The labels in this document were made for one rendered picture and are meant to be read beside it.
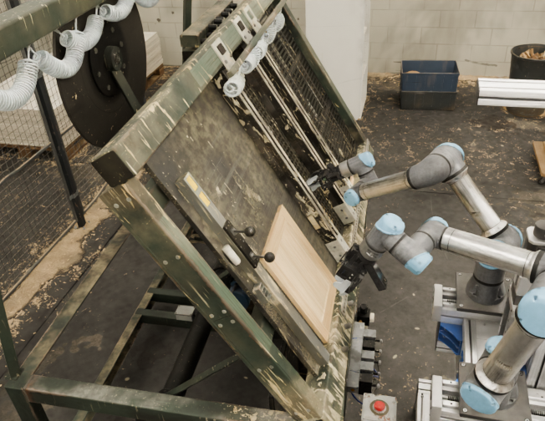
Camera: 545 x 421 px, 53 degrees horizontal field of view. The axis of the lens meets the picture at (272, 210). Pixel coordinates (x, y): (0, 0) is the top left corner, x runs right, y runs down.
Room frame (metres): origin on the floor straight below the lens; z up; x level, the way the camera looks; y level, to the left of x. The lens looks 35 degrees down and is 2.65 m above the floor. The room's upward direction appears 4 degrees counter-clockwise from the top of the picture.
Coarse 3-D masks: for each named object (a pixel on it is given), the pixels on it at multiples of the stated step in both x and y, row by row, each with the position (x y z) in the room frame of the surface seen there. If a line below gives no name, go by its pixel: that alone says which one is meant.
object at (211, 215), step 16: (192, 192) 1.55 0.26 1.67; (208, 208) 1.55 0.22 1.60; (208, 224) 1.54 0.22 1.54; (224, 240) 1.53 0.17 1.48; (240, 256) 1.52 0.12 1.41; (256, 272) 1.51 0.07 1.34; (272, 288) 1.51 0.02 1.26; (272, 304) 1.49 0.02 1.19; (288, 304) 1.52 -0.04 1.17; (288, 320) 1.48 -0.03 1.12; (304, 336) 1.47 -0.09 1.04; (320, 352) 1.46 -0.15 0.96
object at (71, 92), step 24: (72, 24) 2.23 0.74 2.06; (120, 24) 2.61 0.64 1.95; (96, 48) 2.33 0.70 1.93; (120, 48) 2.54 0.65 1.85; (144, 48) 2.79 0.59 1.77; (96, 72) 2.30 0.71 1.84; (144, 72) 2.74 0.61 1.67; (72, 96) 2.10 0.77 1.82; (96, 96) 2.27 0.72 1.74; (120, 96) 2.47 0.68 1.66; (72, 120) 2.07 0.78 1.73; (96, 120) 2.22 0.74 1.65; (120, 120) 2.42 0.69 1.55; (96, 144) 2.18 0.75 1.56
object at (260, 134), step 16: (224, 64) 2.16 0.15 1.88; (256, 64) 2.18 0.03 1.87; (224, 80) 2.19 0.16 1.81; (224, 96) 2.19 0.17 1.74; (240, 96) 2.17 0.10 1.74; (240, 112) 2.17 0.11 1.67; (256, 112) 2.20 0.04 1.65; (256, 128) 2.16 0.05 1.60; (256, 144) 2.16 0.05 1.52; (272, 144) 2.15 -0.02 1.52; (272, 160) 2.14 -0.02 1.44; (288, 160) 2.17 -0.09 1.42; (288, 176) 2.13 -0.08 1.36; (304, 192) 2.11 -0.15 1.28; (304, 208) 2.11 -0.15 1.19; (320, 208) 2.13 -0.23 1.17; (320, 224) 2.09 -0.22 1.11; (336, 240) 2.07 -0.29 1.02; (336, 256) 2.07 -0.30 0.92
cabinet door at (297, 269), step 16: (272, 224) 1.85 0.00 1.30; (288, 224) 1.92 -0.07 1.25; (272, 240) 1.75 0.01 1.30; (288, 240) 1.84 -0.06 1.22; (304, 240) 1.94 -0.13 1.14; (288, 256) 1.76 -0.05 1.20; (304, 256) 1.86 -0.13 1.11; (272, 272) 1.61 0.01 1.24; (288, 272) 1.69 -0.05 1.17; (304, 272) 1.78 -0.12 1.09; (320, 272) 1.87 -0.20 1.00; (288, 288) 1.61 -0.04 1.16; (304, 288) 1.70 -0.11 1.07; (320, 288) 1.79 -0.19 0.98; (336, 288) 1.88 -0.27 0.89; (304, 304) 1.62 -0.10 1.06; (320, 304) 1.71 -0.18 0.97; (320, 320) 1.63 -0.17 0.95; (320, 336) 1.57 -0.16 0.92
